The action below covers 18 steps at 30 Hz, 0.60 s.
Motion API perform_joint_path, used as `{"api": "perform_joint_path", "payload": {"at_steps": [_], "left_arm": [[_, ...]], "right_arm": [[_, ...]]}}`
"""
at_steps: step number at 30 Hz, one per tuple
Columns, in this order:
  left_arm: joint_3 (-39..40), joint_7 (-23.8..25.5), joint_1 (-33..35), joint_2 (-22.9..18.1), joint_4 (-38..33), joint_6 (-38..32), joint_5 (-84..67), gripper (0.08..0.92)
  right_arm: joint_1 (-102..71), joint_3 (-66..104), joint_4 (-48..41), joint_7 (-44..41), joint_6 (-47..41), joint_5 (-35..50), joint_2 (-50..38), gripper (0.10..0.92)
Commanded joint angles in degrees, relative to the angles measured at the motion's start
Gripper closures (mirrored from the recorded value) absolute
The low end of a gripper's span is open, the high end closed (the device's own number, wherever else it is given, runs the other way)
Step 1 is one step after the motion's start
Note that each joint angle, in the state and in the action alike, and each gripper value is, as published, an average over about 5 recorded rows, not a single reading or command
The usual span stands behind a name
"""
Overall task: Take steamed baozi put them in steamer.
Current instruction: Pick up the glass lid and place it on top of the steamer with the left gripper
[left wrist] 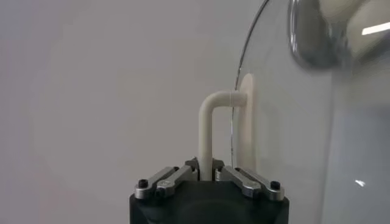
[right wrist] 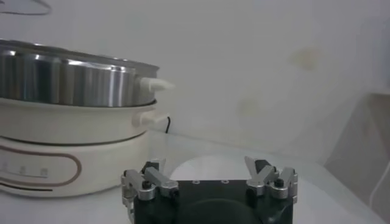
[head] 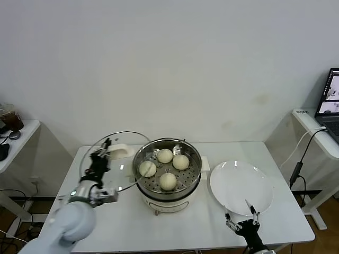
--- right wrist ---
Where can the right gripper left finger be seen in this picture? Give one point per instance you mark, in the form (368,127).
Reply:
(160,182)

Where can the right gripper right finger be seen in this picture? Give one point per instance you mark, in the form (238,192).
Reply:
(262,178)

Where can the stainless steel steamer basket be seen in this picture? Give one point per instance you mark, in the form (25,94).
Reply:
(76,82)

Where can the white round plate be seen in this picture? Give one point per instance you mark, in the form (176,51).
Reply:
(210,167)

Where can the white electric cooker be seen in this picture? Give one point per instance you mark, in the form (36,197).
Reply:
(91,143)

